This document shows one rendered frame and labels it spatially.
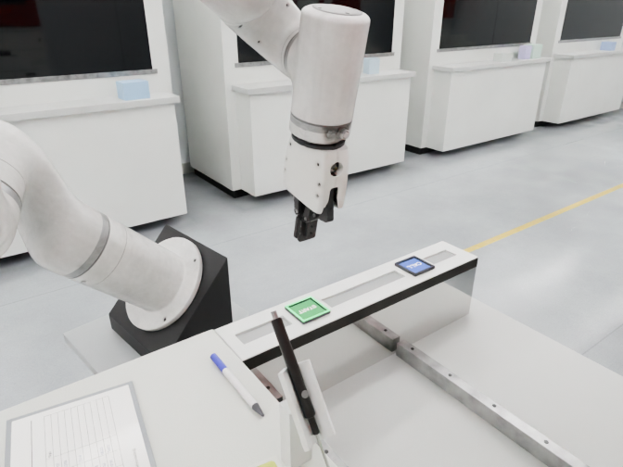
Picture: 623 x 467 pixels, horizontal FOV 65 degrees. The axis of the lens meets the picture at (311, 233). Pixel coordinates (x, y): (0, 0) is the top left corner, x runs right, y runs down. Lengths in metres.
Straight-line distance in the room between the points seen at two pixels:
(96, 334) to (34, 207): 0.35
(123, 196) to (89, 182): 0.23
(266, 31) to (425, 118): 4.59
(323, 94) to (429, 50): 4.53
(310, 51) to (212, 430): 0.47
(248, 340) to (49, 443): 0.29
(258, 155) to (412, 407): 3.05
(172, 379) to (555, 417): 0.61
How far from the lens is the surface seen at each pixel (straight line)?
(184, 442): 0.64
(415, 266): 0.98
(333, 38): 0.60
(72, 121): 3.23
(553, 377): 1.01
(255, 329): 0.80
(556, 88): 7.00
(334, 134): 0.65
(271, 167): 3.83
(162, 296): 0.93
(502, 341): 1.07
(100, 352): 1.05
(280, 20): 0.69
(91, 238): 0.83
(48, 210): 0.84
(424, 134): 5.27
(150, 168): 3.41
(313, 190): 0.68
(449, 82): 5.09
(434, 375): 0.92
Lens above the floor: 1.43
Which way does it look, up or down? 25 degrees down
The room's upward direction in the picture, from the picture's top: straight up
